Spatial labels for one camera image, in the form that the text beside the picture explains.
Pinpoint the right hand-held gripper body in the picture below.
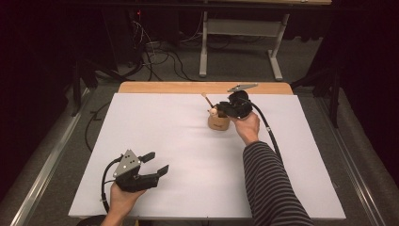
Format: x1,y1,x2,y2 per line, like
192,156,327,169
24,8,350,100
225,83,259,120

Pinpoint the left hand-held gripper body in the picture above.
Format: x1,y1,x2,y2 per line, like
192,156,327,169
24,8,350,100
112,149,162,193

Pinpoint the tan pen holder with bear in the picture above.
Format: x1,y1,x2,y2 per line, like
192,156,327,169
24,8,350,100
207,106,231,132

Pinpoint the person's left hand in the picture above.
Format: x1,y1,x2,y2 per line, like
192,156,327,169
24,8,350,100
107,182,148,218

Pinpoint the person's right hand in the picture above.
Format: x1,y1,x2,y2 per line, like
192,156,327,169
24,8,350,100
230,112,261,146

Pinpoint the white table board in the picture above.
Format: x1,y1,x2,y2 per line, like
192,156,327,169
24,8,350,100
68,92,346,220

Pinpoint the wooden table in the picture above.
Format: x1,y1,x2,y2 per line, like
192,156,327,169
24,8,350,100
118,81,294,95

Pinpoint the black floor stand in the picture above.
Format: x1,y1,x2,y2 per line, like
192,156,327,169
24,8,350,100
290,66,342,129
71,57,128,118

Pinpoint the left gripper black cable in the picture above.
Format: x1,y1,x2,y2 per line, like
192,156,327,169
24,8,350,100
100,155,124,215

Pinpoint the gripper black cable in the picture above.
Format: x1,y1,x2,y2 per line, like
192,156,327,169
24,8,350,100
241,98,285,168
100,155,124,215

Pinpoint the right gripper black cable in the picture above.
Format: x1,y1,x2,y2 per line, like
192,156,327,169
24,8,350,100
241,98,285,168

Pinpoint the black floor cable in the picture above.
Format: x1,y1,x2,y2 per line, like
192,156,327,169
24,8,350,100
84,100,113,153

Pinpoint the white metal desk frame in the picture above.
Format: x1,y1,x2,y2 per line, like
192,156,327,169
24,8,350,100
199,10,291,82

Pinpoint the tangle of floor cables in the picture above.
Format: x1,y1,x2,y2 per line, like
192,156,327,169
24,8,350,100
126,18,205,83

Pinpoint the aluminium floor rail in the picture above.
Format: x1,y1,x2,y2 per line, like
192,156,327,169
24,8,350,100
313,93,391,226
9,88,92,226

